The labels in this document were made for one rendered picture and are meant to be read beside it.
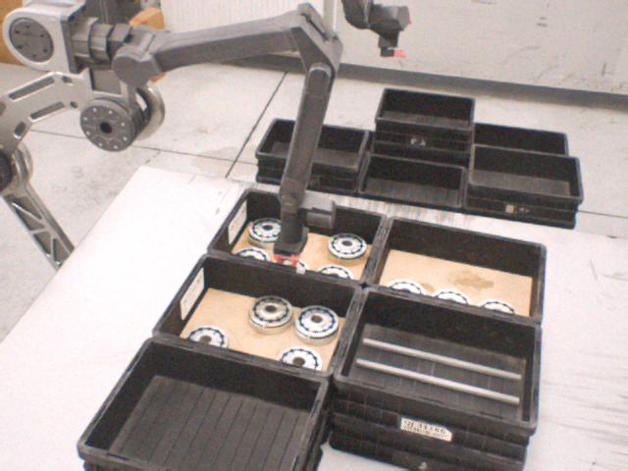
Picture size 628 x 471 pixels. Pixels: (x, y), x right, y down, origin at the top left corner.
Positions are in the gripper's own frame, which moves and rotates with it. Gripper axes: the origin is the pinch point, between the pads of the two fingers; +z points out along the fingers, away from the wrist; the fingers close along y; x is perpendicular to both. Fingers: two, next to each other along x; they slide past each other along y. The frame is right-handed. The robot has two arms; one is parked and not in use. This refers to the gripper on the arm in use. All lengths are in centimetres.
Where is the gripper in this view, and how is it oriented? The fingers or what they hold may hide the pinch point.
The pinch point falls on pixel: (289, 266)
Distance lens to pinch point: 188.0
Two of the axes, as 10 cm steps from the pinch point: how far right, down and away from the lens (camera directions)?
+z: -0.6, 8.0, 5.9
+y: 2.6, -5.6, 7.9
